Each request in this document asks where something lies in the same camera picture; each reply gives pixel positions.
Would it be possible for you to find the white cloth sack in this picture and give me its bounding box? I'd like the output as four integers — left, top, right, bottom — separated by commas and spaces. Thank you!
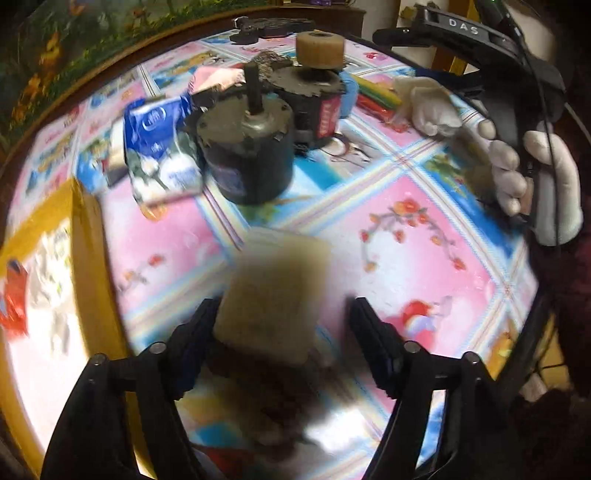
393, 76, 463, 137

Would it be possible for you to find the beige sponge block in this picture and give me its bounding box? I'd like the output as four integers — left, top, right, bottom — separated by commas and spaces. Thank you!
213, 227, 331, 366

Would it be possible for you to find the orange plastic bag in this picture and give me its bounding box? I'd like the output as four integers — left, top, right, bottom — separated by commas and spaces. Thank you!
1, 259, 28, 339

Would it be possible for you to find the blue knitted cloth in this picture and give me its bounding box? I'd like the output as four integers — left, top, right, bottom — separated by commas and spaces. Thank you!
339, 71, 359, 119

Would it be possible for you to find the pink tissue pack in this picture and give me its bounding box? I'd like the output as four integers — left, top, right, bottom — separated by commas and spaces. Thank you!
187, 66, 245, 95

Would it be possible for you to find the white gloved right hand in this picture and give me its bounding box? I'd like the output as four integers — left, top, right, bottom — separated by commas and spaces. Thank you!
477, 118, 584, 246

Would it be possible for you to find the yellow cardboard box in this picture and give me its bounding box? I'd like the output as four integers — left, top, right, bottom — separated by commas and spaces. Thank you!
1, 179, 128, 476

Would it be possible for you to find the green yellow striped cloth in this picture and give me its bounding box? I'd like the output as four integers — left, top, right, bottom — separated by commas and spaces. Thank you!
353, 75, 402, 123

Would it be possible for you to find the colourful patterned tablecloth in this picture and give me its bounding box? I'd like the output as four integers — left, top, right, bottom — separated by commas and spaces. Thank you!
5, 33, 537, 479

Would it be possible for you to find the blue white snack bag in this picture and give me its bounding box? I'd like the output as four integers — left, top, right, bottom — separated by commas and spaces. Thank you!
123, 95, 204, 207

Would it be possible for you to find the red label motor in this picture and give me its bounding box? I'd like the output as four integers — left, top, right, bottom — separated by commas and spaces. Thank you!
267, 66, 346, 151

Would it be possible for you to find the black motor with shaft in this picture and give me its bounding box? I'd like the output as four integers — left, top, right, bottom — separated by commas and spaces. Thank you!
197, 62, 296, 205

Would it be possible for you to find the brown knitted cloth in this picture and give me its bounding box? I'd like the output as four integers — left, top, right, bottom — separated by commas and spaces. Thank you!
250, 50, 294, 82

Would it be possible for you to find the black device on table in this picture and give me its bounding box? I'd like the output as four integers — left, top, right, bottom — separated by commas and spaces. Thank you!
229, 16, 315, 45

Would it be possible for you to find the flower landscape painting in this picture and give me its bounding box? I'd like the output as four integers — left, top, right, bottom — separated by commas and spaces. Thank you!
1, 0, 269, 151

